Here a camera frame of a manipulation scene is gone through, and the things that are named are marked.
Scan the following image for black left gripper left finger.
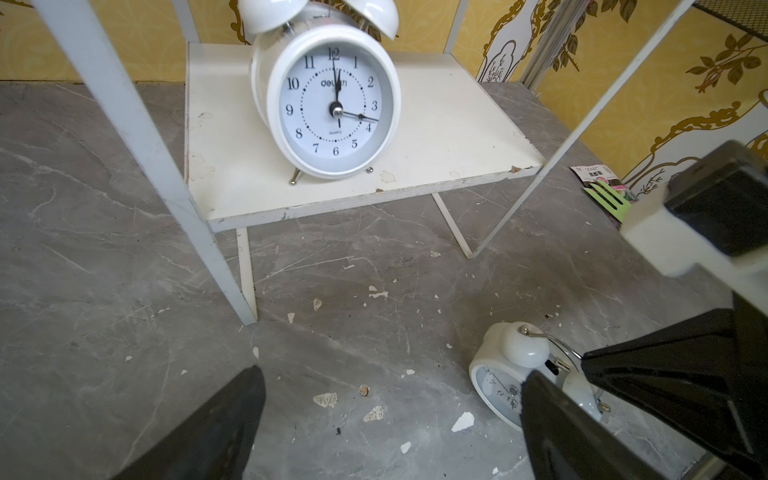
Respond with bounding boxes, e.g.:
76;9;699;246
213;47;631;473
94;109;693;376
115;365;266;479

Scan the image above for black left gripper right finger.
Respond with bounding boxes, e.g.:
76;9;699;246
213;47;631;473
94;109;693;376
521;371;660;479

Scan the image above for white twin-bell clock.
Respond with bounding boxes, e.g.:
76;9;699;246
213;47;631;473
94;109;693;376
469;322;611;431
238;1;402;182

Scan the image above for green garden hand fork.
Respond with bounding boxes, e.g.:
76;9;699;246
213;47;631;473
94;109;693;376
583;180;631;224

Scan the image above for flower seed packet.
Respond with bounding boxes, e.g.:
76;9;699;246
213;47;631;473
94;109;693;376
571;164;637;228

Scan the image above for black wire mesh basket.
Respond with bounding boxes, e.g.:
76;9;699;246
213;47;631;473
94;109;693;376
693;0;768;41

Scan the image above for white two-tier shelf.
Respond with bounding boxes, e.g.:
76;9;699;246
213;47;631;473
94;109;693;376
29;0;697;327

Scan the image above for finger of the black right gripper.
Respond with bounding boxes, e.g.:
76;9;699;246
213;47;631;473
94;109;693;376
581;295;767;479

